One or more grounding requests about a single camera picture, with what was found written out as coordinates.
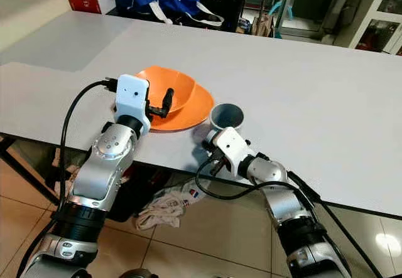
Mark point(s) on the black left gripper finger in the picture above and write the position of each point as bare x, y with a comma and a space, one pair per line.
169, 99

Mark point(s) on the grey cup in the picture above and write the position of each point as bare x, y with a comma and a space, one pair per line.
227, 113

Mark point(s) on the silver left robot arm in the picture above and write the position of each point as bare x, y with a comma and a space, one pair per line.
100, 171

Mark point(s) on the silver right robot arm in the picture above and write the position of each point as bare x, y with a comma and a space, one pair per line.
289, 209

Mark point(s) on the orange plate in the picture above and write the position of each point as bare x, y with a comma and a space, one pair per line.
201, 110

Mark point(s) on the white printed cloth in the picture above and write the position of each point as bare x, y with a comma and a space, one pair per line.
173, 206

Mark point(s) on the red and white cardboard box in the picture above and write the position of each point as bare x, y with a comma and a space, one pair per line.
88, 2

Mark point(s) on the grey hanging jacket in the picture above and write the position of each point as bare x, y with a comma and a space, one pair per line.
345, 2

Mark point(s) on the white shelf unit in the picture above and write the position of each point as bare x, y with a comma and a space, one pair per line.
377, 14

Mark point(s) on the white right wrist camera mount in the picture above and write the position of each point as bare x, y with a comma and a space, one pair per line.
232, 146

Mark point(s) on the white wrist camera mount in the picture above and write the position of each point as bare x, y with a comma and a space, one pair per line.
132, 99
232, 146

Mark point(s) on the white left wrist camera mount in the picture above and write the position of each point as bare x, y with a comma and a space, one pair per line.
132, 99

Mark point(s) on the black table frame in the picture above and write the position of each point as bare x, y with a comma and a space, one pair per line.
31, 165

